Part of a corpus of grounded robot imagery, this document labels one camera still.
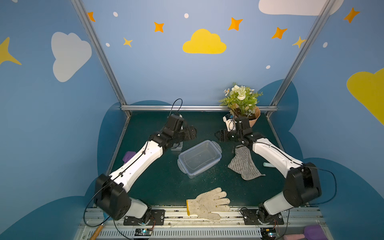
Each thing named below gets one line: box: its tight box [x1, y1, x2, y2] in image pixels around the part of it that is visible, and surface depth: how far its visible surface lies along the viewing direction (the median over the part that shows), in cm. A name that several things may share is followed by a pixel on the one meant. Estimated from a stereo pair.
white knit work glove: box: [186, 187, 230, 220], surface depth 80 cm
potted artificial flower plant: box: [218, 82, 264, 128], surface depth 95 cm
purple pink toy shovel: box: [283, 224, 328, 240], surface depth 71 cm
